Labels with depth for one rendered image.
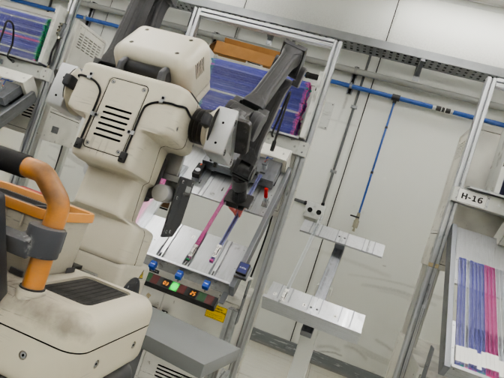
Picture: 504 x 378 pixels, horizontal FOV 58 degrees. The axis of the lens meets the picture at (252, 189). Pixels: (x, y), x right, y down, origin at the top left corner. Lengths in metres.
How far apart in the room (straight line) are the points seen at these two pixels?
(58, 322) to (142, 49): 0.68
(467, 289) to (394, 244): 1.71
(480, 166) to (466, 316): 0.81
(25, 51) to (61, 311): 2.23
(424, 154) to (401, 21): 1.07
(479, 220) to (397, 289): 1.42
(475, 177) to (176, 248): 1.42
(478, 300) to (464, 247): 0.27
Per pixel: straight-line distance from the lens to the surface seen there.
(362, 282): 3.64
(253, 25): 2.42
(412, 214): 3.65
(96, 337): 0.73
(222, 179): 2.08
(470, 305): 1.93
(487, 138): 2.43
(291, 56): 1.43
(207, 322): 2.09
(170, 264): 1.77
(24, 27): 2.89
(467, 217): 2.37
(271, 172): 2.05
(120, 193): 1.10
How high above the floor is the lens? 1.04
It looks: 1 degrees up
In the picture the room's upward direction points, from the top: 18 degrees clockwise
